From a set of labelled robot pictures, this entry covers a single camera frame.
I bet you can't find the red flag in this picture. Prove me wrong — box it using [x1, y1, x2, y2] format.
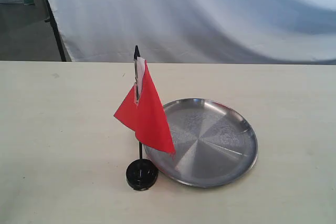
[114, 46, 175, 155]

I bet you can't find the black round object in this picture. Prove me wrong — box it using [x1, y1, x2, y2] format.
[126, 158, 159, 191]

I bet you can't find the round stainless steel plate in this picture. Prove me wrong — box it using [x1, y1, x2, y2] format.
[144, 98, 258, 188]

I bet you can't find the white backdrop cloth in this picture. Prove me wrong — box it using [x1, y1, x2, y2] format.
[48, 0, 335, 65]

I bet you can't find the black backdrop stand pole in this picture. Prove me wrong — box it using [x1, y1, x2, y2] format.
[44, 0, 67, 62]

